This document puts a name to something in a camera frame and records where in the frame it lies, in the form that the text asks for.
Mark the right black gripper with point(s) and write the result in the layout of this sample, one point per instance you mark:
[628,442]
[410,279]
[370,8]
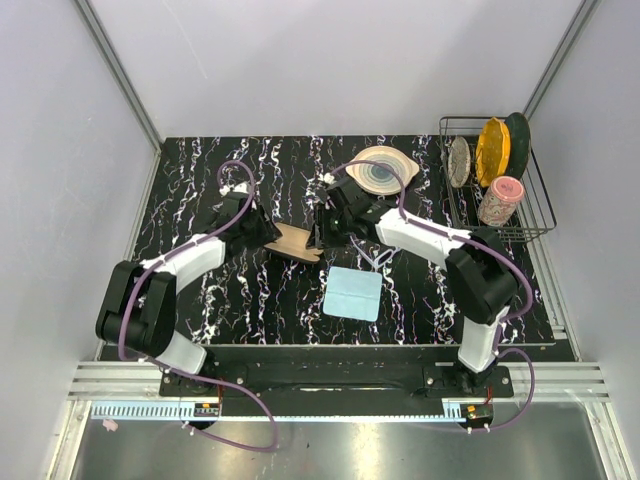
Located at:
[320,237]

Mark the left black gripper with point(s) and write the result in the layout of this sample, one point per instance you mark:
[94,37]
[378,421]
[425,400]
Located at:
[269,232]

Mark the light blue cleaning cloth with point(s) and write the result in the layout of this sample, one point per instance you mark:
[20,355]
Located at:
[352,294]

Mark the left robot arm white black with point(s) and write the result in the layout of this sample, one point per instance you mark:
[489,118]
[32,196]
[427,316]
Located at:
[138,312]

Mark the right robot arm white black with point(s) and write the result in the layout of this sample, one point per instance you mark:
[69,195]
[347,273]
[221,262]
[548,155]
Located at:
[481,283]

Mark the beige plate blue rings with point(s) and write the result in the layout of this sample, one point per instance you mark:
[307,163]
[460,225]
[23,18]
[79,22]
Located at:
[382,170]

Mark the grey speckled plate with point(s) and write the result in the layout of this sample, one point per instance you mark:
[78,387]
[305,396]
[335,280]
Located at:
[459,162]

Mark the pink patterned cup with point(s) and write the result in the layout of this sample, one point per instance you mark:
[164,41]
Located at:
[500,201]

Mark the yellow scalloped plate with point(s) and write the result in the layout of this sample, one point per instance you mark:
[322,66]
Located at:
[492,152]

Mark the dark green plate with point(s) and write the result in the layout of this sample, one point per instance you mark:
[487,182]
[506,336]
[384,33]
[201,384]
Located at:
[520,138]

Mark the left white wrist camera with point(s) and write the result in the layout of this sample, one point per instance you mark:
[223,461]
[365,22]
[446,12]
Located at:
[242,188]

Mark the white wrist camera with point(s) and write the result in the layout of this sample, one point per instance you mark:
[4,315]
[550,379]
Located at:
[326,180]
[242,188]

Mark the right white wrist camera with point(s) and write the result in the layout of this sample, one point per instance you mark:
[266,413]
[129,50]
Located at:
[326,180]

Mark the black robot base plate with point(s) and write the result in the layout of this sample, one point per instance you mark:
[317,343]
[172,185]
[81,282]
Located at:
[354,381]

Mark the black wire dish rack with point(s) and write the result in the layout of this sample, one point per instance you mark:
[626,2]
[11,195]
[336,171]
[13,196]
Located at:
[533,217]

